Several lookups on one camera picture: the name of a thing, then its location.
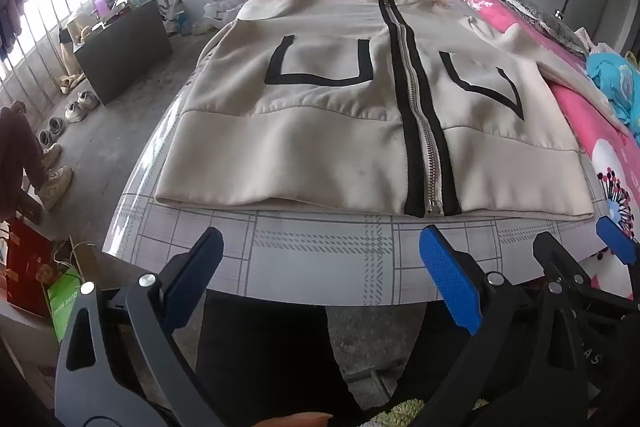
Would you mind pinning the pink floral blanket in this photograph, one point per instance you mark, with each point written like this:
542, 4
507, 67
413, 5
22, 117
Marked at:
590, 127

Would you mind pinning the green paper bag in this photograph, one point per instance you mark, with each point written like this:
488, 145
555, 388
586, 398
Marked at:
65, 302

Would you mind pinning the beige zip jacket black trim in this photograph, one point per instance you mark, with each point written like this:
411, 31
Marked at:
325, 132

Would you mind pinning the row of shoes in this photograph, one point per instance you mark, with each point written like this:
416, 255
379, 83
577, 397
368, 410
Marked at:
55, 187

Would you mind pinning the blue cartoon print cloth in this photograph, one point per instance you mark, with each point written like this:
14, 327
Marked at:
615, 87

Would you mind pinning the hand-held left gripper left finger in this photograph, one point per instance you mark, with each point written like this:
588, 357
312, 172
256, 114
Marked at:
192, 279

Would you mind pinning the person's black pants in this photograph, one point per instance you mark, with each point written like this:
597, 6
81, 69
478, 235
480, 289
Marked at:
260, 347

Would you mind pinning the red paper bag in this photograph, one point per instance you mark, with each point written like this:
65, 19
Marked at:
27, 267

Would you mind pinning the dark maroon garment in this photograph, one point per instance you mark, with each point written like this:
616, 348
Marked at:
22, 157

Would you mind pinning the green fuzzy mat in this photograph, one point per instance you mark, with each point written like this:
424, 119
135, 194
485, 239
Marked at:
425, 414

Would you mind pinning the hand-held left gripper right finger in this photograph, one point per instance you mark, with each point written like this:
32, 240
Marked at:
450, 282

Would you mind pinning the grey floral pillow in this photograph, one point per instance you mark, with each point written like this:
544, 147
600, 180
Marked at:
545, 22

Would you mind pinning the black cabinet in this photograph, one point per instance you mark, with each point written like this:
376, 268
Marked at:
125, 52

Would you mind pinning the white plastic bag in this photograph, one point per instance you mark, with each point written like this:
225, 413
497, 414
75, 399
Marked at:
225, 7

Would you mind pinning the plaid floral tablecloth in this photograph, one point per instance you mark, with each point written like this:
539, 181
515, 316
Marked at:
310, 257

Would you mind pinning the hanging dark clothes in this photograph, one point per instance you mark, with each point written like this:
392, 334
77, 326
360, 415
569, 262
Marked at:
10, 7

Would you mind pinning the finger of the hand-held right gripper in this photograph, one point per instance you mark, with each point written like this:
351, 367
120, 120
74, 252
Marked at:
617, 239
555, 257

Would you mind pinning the metal window railing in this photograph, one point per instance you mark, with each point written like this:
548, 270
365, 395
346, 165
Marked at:
50, 32

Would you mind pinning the person's left hand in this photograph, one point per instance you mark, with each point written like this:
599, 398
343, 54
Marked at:
295, 420

